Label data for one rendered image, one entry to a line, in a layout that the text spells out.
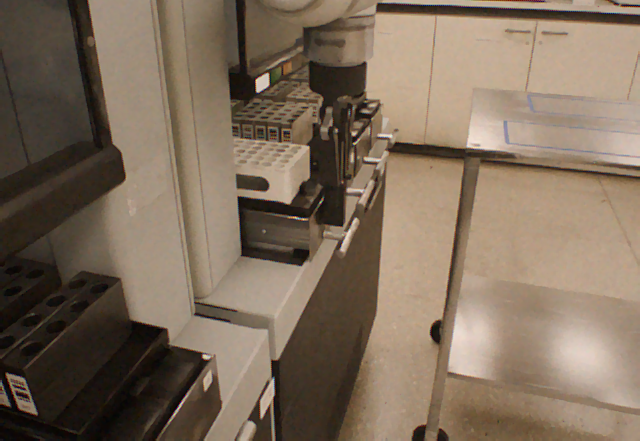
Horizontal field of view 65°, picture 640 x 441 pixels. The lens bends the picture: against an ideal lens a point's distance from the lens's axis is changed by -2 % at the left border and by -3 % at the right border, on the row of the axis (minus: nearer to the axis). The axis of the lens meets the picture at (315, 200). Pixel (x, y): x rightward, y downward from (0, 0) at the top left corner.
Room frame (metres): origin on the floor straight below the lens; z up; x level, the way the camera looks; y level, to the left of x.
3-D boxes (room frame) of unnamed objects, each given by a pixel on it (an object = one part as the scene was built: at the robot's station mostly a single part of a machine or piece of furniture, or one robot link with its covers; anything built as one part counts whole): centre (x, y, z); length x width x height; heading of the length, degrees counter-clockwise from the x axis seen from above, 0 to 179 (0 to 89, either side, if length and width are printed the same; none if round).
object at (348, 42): (0.66, -0.03, 1.03); 0.09 x 0.09 x 0.06
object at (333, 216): (0.66, -0.03, 0.80); 0.03 x 0.01 x 0.07; 73
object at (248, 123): (0.86, 0.10, 0.85); 0.12 x 0.02 x 0.06; 163
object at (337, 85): (0.66, -0.03, 0.96); 0.08 x 0.07 x 0.09; 163
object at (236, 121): (0.87, 0.12, 0.85); 0.12 x 0.02 x 0.06; 164
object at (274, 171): (0.72, 0.16, 0.83); 0.30 x 0.10 x 0.06; 73
